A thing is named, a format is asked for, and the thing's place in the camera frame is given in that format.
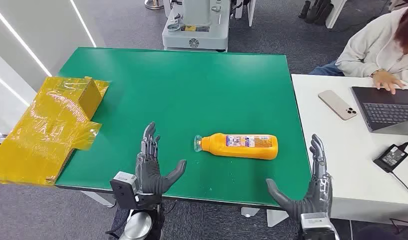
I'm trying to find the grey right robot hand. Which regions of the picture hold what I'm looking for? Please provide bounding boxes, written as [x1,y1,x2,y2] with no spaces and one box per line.
[265,133,333,222]

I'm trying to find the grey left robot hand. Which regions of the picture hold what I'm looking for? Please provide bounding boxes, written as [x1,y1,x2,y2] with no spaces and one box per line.
[135,121,187,197]

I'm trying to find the person's hand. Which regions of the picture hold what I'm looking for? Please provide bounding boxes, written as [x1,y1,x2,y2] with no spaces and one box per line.
[372,69,407,96]

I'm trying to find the orange bottle with clear cap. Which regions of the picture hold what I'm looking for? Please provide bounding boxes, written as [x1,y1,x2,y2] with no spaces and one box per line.
[194,133,279,161]

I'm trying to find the dark grey laptop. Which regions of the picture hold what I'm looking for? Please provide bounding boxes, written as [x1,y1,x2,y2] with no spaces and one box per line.
[351,86,408,136]

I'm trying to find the person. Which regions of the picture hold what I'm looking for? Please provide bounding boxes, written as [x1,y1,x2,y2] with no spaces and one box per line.
[308,0,408,96]

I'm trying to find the beige smartphone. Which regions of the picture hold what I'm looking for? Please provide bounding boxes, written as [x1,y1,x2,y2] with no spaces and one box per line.
[318,89,358,121]

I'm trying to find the white desk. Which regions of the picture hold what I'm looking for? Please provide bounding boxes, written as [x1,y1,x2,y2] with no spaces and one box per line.
[291,73,408,228]

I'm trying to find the black power adapter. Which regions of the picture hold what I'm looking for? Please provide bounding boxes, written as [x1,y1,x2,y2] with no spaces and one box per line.
[373,143,408,174]

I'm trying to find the white furniture panel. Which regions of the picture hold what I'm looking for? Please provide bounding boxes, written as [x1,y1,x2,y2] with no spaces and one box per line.
[235,0,257,28]
[325,0,348,30]

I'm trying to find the green topped table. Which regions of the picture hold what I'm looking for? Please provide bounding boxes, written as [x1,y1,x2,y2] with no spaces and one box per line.
[54,46,312,228]

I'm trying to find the black upright objects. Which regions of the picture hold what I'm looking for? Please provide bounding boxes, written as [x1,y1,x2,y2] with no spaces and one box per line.
[298,0,336,27]

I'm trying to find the yellow taped cardboard box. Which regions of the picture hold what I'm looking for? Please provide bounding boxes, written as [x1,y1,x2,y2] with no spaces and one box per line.
[0,76,111,186]

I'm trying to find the white machine base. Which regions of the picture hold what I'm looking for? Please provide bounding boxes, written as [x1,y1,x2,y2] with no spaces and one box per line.
[161,0,231,53]

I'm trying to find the metal stand base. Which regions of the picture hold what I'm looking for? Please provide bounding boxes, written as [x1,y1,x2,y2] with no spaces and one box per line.
[144,0,164,10]

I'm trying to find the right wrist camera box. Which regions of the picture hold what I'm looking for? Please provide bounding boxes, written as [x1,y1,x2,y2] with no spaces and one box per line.
[300,212,341,240]

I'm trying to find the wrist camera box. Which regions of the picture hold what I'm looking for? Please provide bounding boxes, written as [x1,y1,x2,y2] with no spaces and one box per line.
[109,171,139,210]
[300,212,341,240]

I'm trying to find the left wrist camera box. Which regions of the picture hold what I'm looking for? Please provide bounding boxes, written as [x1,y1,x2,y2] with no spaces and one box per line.
[109,171,139,210]

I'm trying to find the black floor cable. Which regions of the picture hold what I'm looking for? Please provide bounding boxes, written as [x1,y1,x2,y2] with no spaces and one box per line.
[389,217,408,235]

